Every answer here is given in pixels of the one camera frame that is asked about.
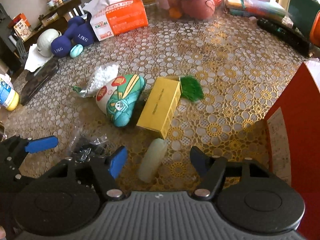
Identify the yellow white bottle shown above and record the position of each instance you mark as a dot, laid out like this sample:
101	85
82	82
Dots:
8	96

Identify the orange white tissue pack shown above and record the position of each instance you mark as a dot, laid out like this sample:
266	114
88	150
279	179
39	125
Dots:
110	18

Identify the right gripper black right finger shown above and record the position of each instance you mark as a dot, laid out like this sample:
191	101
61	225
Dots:
212	170

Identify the yellow cardboard box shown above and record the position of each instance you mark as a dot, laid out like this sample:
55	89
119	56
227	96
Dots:
160	106

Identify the blue dumbbell right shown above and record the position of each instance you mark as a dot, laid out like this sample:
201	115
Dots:
84	35

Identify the blue dumbbell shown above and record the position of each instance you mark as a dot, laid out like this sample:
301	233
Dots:
84	35
62	45

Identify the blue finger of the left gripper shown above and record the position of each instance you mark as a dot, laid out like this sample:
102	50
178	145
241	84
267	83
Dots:
42	144

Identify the blue dumbbell left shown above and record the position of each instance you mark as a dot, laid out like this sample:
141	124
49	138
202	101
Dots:
62	45

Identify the black remote control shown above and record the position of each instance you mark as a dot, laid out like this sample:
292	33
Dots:
286	34

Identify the white round bowl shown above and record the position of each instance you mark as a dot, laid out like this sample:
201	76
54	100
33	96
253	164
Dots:
45	40

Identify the teal small round case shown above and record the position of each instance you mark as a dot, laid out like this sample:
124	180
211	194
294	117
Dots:
76	51

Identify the black item clear bag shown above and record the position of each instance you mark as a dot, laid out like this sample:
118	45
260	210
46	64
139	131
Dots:
82	148

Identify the green tassel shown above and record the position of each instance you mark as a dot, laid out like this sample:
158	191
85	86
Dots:
191	89

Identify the teal green plush pouch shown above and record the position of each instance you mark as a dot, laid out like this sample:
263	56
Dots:
118	98

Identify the clear white beads bag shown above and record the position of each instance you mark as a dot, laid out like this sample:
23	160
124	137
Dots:
100	77

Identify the orange green storage box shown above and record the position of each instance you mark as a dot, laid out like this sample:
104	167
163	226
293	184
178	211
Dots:
305	16

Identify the colourful pen case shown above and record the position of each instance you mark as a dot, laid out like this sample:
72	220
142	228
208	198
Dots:
257	8

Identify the white small bottle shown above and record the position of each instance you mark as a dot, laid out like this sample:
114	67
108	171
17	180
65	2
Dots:
152	160

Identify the black patterned wallet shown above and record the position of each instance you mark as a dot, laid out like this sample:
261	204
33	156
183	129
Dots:
36	80

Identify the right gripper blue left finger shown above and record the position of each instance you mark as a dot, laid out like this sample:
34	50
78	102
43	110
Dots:
105	171

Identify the red white cardboard box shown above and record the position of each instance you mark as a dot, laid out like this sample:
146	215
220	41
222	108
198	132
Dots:
293	139

